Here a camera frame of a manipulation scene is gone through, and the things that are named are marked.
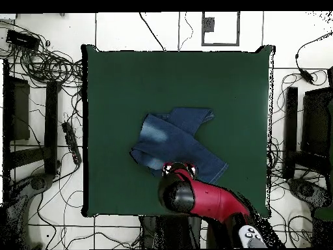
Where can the grey wheeled base leg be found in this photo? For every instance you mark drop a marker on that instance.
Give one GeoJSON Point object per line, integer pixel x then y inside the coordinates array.
{"type": "Point", "coordinates": [39, 182]}
{"type": "Point", "coordinates": [307, 190]}

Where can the black electronics box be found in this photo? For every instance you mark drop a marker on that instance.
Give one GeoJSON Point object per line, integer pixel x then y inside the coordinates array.
{"type": "Point", "coordinates": [22, 39]}

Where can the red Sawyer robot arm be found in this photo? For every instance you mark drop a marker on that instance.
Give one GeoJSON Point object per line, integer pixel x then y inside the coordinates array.
{"type": "Point", "coordinates": [216, 200]}

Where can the small grey floor box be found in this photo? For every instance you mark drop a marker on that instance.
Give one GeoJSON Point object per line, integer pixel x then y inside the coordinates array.
{"type": "Point", "coordinates": [209, 24]}

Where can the dark green table cloth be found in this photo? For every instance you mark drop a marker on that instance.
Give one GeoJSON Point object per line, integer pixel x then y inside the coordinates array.
{"type": "Point", "coordinates": [117, 91]}

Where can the blue denim jeans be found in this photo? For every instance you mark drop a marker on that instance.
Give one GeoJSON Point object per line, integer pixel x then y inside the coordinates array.
{"type": "Point", "coordinates": [169, 140]}

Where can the grey square floor frame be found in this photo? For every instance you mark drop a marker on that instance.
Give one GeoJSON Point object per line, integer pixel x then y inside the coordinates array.
{"type": "Point", "coordinates": [220, 44]}

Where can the black power strip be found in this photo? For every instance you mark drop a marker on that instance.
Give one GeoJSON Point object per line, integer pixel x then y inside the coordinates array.
{"type": "Point", "coordinates": [70, 140]}

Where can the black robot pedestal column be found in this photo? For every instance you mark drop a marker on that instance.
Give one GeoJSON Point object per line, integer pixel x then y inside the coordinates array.
{"type": "Point", "coordinates": [171, 231]}

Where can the black power adapter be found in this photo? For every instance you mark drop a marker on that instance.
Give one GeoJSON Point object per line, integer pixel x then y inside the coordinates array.
{"type": "Point", "coordinates": [307, 76]}

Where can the black metal frame stand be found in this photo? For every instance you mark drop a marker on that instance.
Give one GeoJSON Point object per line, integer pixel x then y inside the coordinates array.
{"type": "Point", "coordinates": [51, 125]}
{"type": "Point", "coordinates": [290, 130]}

